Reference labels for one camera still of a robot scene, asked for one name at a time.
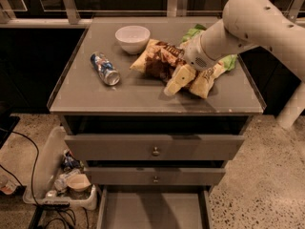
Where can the grey drawer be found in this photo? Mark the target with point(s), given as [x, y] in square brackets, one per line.
[154, 207]
[155, 176]
[154, 147]

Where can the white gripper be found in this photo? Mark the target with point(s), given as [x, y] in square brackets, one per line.
[194, 55]

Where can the bottom grey drawer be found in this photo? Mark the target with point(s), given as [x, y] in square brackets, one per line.
[154, 207]

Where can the small bottle on floor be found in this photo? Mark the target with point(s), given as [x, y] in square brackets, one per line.
[6, 185]

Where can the blue soda can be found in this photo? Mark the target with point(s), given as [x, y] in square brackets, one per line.
[105, 69]

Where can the plastic bottle in bin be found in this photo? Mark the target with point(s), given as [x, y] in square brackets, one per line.
[62, 181]

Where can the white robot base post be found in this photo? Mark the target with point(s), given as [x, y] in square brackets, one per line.
[293, 108]

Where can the blue wrapper in bin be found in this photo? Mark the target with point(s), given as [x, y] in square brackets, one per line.
[69, 162]

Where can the white bowl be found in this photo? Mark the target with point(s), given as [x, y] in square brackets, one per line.
[133, 39]

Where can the top grey drawer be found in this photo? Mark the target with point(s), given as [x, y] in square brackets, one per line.
[154, 147]

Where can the metal railing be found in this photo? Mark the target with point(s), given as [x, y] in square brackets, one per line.
[77, 10]

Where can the brown chip bag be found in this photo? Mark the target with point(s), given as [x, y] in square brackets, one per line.
[160, 59]

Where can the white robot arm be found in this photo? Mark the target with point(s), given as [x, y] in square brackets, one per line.
[244, 24]

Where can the grey drawer cabinet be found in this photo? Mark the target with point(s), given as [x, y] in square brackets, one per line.
[136, 105]

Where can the green chip bag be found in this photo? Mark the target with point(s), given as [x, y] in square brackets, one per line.
[192, 32]

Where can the paper cup in bin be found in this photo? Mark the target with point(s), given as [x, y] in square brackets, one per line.
[79, 183]

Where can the middle grey drawer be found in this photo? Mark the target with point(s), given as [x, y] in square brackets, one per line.
[155, 176]

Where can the clear plastic bin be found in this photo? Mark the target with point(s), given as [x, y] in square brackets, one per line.
[46, 172]

